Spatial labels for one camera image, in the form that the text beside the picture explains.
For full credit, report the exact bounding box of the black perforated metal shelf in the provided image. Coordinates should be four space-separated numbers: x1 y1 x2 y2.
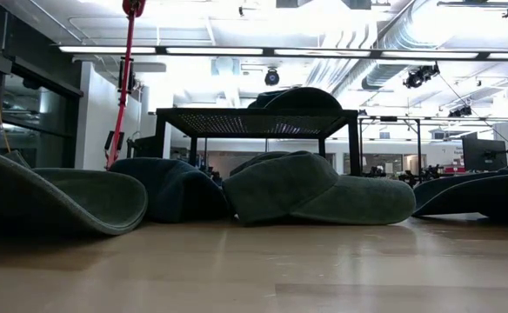
155 107 363 177

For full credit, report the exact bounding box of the black computer monitor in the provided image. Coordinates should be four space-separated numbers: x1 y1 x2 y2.
125 134 158 160
461 137 508 173

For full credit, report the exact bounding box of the long linear ceiling light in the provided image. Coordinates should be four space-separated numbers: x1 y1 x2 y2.
57 44 508 62

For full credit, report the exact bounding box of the black ceiling spotlight cluster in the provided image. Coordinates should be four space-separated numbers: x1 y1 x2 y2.
403 62 441 90

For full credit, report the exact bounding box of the red pole stand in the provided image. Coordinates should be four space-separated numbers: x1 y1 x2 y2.
104 0 147 171

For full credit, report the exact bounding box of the small black ceiling spotlight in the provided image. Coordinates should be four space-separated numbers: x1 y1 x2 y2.
448 105 473 119

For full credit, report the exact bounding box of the black background frame stand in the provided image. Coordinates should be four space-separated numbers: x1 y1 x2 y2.
358 115 424 176

